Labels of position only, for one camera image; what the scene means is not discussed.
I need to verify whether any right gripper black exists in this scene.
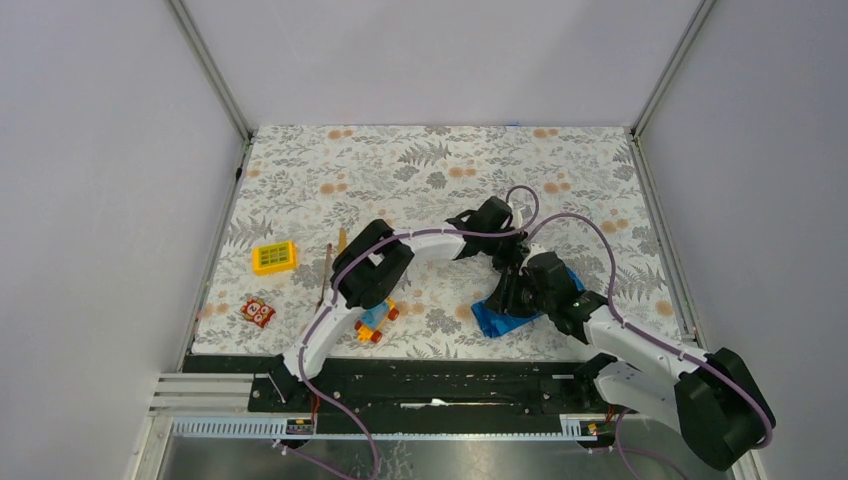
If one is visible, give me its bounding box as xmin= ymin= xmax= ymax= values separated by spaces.
xmin=482 ymin=266 xmax=554 ymax=319

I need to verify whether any blue cloth napkin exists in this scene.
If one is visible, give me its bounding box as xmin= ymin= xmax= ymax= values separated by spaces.
xmin=471 ymin=264 xmax=585 ymax=338

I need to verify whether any gold fork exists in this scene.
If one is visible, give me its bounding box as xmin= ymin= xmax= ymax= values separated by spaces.
xmin=316 ymin=243 xmax=333 ymax=309

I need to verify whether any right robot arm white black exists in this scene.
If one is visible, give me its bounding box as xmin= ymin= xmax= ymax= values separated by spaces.
xmin=483 ymin=247 xmax=776 ymax=470

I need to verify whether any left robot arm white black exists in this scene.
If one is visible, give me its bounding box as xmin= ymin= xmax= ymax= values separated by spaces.
xmin=268 ymin=196 xmax=536 ymax=411

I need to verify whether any blue orange toy car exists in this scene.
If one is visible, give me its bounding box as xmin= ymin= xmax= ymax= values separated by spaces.
xmin=355 ymin=298 xmax=400 ymax=343

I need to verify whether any floral tablecloth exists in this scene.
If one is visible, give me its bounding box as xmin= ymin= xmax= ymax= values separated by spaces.
xmin=191 ymin=126 xmax=683 ymax=355

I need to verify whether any yellow toy block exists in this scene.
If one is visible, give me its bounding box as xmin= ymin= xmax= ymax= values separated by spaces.
xmin=251 ymin=241 xmax=298 ymax=276

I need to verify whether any red owl toy block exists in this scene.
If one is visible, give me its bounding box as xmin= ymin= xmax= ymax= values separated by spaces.
xmin=240 ymin=297 xmax=276 ymax=328

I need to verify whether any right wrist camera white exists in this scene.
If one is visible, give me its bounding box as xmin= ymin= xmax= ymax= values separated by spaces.
xmin=521 ymin=243 xmax=547 ymax=267

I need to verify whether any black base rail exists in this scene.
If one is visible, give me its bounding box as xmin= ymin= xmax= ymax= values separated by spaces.
xmin=247 ymin=358 xmax=621 ymax=436

